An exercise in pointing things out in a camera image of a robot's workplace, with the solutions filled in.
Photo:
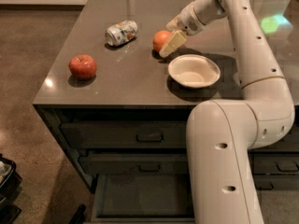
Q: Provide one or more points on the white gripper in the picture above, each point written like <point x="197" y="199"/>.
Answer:
<point x="188" y="20"/>

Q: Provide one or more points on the orange fruit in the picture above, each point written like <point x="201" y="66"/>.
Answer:
<point x="159" y="39"/>

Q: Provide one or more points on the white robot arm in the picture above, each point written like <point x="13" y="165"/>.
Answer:
<point x="220" y="133"/>

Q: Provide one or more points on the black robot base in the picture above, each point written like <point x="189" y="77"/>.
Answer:
<point x="9" y="183"/>

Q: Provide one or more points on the grey top left drawer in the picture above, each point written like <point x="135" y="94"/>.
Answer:
<point x="125" y="134"/>

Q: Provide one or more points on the grey middle left drawer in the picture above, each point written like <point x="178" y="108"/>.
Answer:
<point x="134" y="163"/>

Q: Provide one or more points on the grey middle right drawer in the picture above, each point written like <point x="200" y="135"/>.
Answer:
<point x="275" y="165"/>

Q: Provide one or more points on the grey top right drawer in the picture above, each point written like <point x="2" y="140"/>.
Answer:
<point x="289" y="143"/>

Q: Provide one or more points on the open grey bottom drawer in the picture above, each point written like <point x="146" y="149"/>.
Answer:
<point x="142" y="199"/>

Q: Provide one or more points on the white paper bowl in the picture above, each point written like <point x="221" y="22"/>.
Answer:
<point x="194" y="71"/>

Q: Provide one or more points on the crushed soda can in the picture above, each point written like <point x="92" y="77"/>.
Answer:
<point x="121" y="33"/>

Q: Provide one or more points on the grey cabinet counter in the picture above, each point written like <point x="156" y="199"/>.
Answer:
<point x="131" y="80"/>

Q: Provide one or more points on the red apple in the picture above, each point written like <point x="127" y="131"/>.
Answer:
<point x="83" y="67"/>

